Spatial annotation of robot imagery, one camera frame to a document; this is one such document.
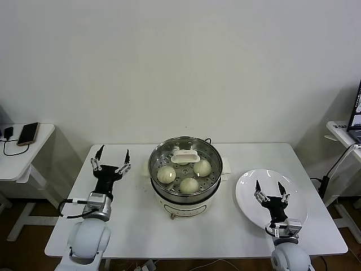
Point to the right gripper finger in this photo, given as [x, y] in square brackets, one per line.
[285, 197]
[259, 193]

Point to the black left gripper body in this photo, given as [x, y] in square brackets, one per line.
[105, 178]

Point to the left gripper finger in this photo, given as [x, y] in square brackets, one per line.
[97, 162]
[126, 165]

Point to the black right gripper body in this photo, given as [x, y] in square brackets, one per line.
[275, 209]

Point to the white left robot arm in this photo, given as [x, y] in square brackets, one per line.
[87, 240]

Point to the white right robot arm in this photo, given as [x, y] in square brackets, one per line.
[290, 257]

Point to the stainless steel steamer basket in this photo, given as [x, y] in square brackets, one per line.
[162, 193]

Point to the white electric steamer pot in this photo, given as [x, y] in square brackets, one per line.
[186, 209]

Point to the white round plate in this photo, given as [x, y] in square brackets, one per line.
[248, 192]

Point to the smartphone with gold edge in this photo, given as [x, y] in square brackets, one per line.
[27, 134]

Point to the white side table with phone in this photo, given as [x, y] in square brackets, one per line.
[17, 166]

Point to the white side table with laptop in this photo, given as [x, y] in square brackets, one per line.
[337, 134]

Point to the printed paper label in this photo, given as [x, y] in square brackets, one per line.
[339, 126]

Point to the small black charger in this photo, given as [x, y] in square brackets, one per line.
[9, 132]

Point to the white power strip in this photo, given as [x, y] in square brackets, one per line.
[148, 266]

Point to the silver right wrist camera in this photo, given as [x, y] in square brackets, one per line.
[293, 226]

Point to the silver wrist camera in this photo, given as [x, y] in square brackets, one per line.
[94, 201]
[293, 226]

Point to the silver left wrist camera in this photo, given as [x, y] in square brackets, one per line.
[94, 201]

